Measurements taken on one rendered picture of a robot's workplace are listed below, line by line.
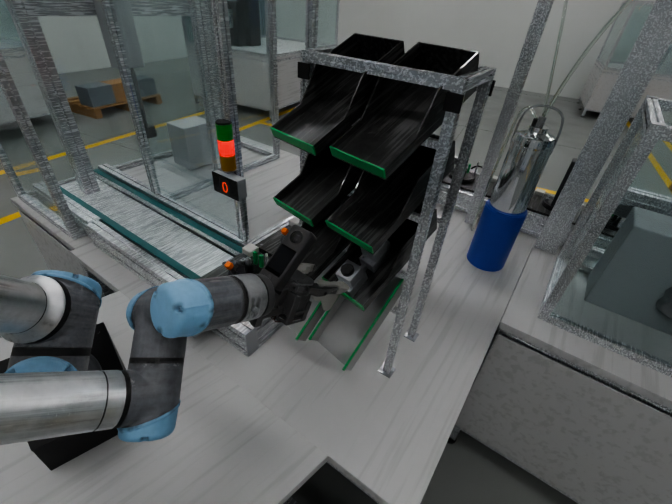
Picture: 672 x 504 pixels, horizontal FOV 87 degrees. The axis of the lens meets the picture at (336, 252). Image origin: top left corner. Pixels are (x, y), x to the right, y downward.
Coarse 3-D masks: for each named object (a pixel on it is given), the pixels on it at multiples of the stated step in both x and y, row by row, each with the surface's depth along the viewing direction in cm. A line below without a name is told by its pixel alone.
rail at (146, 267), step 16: (96, 224) 139; (96, 240) 140; (112, 240) 131; (128, 240) 132; (112, 256) 137; (128, 256) 126; (144, 256) 125; (144, 272) 124; (160, 272) 119; (176, 272) 119; (224, 336) 109; (240, 336) 103; (256, 336) 105
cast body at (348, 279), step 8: (344, 264) 79; (352, 264) 79; (336, 272) 79; (344, 272) 77; (352, 272) 77; (360, 272) 79; (344, 280) 79; (352, 280) 78; (360, 280) 81; (352, 288) 79; (352, 296) 81
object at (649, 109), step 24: (648, 96) 116; (648, 120) 93; (624, 144) 124; (648, 144) 89; (624, 168) 95; (624, 192) 96; (600, 216) 102; (576, 264) 111; (600, 336) 118; (648, 360) 112
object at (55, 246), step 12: (252, 156) 230; (264, 156) 231; (288, 156) 234; (132, 168) 203; (144, 168) 204; (264, 168) 216; (144, 180) 192; (24, 204) 165; (24, 216) 169; (36, 216) 158; (36, 228) 166; (48, 228) 151; (36, 240) 179; (48, 240) 163; (60, 240) 149; (72, 240) 146; (84, 240) 146; (48, 252) 175; (60, 252) 160; (48, 264) 189; (60, 264) 172; (72, 264) 157
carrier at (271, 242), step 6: (294, 222) 144; (282, 228) 143; (276, 234) 140; (282, 234) 140; (264, 240) 136; (270, 240) 136; (276, 240) 136; (258, 246) 132; (264, 246) 133; (270, 246) 133; (276, 246) 133; (264, 252) 131; (270, 252) 130
